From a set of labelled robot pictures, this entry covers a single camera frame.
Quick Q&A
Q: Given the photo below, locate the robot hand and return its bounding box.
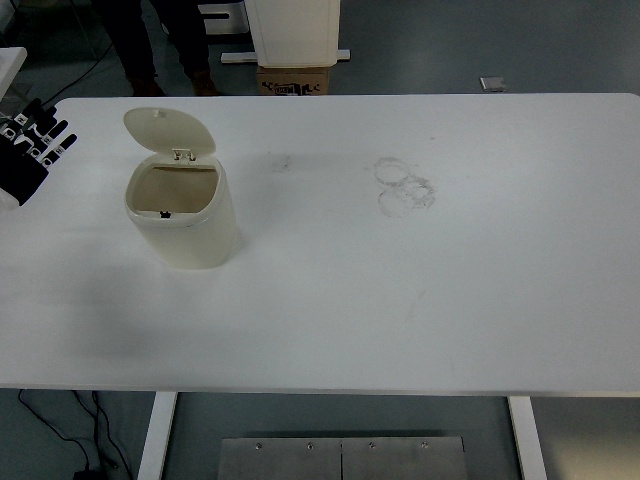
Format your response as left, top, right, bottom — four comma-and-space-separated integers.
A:
0, 98, 79, 211

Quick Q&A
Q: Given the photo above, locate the cream lidded trash bin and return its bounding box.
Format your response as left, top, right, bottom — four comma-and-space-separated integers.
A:
122, 106, 237, 271

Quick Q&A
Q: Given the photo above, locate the large white plastic bin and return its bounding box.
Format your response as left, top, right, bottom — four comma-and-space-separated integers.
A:
244, 0, 342, 69

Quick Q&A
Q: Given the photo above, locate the white floor stand bar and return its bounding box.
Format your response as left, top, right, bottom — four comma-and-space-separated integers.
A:
221, 48, 353, 64

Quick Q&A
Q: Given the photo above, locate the white appliance with black slot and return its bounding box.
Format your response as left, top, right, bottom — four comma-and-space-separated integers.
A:
197, 0, 251, 36

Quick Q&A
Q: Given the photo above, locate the printed cardboard box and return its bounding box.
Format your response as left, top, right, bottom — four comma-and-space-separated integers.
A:
256, 64, 331, 96

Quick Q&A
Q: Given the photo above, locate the white table leg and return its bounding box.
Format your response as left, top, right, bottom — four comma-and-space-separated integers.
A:
507, 396, 549, 480
137, 392, 179, 480

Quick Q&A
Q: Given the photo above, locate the grey metal plate with screws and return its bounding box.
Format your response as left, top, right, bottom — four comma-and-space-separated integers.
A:
219, 436, 469, 480

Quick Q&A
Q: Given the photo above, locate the thin black floor cable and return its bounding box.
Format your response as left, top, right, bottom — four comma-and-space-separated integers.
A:
43, 38, 115, 107

